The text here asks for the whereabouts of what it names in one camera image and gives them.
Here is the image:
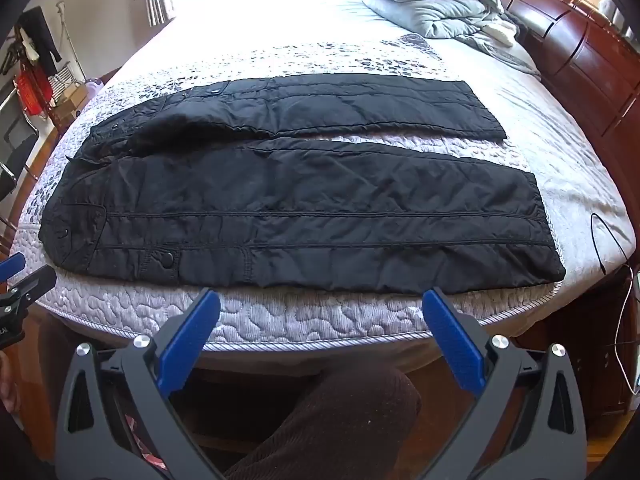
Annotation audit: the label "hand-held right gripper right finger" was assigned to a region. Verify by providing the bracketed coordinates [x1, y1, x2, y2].
[422, 287, 588, 480]

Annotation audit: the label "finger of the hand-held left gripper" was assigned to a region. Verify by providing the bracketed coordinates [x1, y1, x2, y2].
[0, 264, 57, 319]
[0, 254, 26, 281]

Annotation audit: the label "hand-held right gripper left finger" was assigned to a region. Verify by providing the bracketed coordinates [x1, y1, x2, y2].
[54, 287, 226, 480]

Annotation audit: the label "black jacket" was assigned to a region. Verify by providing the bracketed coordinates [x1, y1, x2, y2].
[39, 77, 567, 296]

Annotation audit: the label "bed with grey quilted cover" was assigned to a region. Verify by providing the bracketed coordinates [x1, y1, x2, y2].
[20, 0, 632, 361]

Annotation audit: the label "metal chair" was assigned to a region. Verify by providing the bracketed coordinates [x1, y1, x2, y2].
[0, 80, 42, 201]

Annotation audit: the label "person's leg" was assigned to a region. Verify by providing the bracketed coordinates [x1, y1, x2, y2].
[224, 360, 422, 480]

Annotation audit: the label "cardboard boxes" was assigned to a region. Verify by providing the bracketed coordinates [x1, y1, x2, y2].
[50, 82, 90, 122]

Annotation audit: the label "red hanging garment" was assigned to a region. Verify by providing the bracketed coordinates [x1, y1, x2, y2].
[14, 67, 54, 120]

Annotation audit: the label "black hanging garment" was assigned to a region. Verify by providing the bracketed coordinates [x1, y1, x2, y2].
[17, 7, 63, 77]

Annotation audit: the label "grey pillow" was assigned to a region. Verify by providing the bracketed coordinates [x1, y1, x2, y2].
[450, 20, 543, 80]

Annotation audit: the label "white cloth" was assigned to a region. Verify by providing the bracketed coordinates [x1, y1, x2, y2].
[487, 15, 519, 47]

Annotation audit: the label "wooden headboard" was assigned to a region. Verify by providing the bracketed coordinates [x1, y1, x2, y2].
[482, 0, 640, 137]

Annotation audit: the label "white cable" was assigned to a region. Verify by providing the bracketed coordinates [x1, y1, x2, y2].
[611, 265, 640, 397]

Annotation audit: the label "black cable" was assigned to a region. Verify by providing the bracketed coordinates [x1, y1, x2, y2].
[589, 212, 632, 276]

